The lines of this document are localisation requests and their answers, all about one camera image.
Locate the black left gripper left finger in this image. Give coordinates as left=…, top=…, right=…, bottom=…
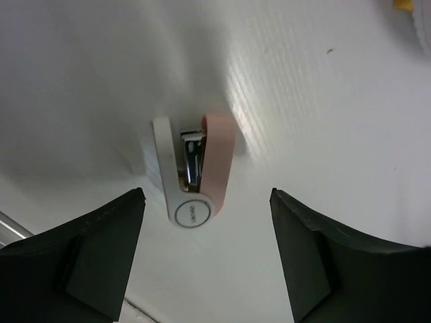
left=1, top=188, right=145, bottom=322

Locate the pink white stapler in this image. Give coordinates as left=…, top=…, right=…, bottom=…
left=152, top=114, right=237, bottom=229

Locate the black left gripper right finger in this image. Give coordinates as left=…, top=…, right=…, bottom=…
left=270, top=189, right=430, bottom=322

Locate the white round divided container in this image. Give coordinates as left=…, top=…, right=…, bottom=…
left=393, top=0, right=431, bottom=55

